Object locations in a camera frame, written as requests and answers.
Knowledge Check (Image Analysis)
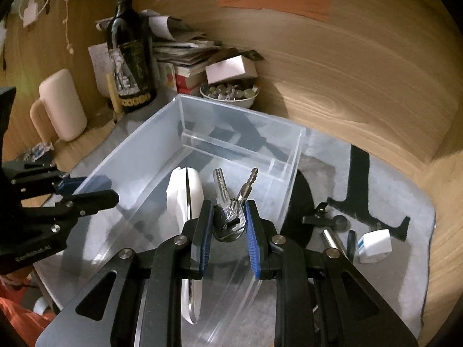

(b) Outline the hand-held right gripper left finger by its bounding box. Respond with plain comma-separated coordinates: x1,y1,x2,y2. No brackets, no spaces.
34,200,215,347

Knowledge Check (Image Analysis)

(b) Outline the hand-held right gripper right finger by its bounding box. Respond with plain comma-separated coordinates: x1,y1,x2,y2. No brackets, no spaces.
243,200,420,347

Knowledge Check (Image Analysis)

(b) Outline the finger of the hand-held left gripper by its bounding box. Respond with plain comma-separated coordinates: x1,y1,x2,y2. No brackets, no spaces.
11,169,111,198
20,189,120,232

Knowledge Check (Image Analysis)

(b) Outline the silver bunch of keys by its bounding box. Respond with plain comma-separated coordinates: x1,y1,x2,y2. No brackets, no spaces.
212,167,260,243

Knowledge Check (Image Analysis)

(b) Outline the clear plastic storage box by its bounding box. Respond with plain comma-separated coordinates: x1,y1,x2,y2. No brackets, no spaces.
34,93,308,347

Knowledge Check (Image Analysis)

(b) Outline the white pizza cutter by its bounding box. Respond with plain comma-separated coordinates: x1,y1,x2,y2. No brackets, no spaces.
166,166,204,324

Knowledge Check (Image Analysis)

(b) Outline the black binder clip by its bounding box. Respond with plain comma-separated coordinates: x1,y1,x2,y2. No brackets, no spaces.
302,202,335,227

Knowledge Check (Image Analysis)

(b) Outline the orange cloth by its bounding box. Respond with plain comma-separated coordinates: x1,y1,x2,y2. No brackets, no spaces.
0,274,56,347

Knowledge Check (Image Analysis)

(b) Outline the silver metal cylinder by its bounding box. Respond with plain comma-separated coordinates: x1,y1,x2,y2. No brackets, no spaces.
321,227,348,258

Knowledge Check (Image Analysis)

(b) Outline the yellow pencil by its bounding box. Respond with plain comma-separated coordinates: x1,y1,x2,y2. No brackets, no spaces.
107,74,122,115

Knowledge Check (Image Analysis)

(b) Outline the small dark flat stick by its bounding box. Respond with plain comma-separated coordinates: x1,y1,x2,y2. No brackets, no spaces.
346,229,358,264

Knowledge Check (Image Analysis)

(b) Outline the white paper note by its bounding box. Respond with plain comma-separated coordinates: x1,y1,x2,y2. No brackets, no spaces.
88,43,113,98

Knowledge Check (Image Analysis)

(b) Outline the white eraser blue label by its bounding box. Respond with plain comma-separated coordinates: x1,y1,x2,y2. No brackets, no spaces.
356,228,393,264

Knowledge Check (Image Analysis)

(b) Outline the grey mat with black pattern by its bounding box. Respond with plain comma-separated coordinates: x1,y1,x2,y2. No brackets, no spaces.
32,116,437,347

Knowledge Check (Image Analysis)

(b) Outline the white bowl of small trinkets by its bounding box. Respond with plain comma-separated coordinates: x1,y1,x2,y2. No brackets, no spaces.
200,81,260,109

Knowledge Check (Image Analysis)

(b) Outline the dark wine bottle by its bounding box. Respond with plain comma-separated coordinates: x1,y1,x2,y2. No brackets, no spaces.
106,0,158,115

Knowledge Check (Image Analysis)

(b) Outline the stack of books and papers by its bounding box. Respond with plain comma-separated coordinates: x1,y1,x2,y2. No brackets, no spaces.
145,9,222,97

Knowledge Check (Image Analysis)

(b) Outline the small white cardboard box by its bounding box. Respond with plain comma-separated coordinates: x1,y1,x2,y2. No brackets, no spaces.
205,55,258,85

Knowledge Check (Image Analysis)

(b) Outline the white hanging tag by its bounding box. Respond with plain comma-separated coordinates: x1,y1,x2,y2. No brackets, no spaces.
20,0,50,28

